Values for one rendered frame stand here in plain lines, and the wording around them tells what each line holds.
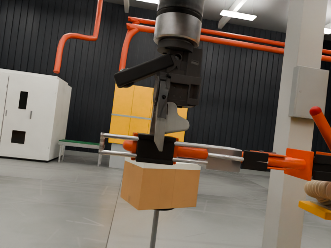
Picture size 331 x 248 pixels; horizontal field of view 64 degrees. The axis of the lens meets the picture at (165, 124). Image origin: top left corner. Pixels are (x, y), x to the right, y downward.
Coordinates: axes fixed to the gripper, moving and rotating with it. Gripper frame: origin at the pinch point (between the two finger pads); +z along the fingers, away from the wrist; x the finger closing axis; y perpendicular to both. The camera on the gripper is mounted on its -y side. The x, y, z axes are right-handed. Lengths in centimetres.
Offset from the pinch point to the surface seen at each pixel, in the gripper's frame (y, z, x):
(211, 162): 11.2, 1.7, -2.4
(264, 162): 20.2, 0.3, -5.4
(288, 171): 31.0, 2.5, 3.1
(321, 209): 43.4, 11.4, 7.4
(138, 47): -4, -325, 1054
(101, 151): -9.3, 1.7, -3.5
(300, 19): 90, -80, 97
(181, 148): 5.2, -0.3, -2.3
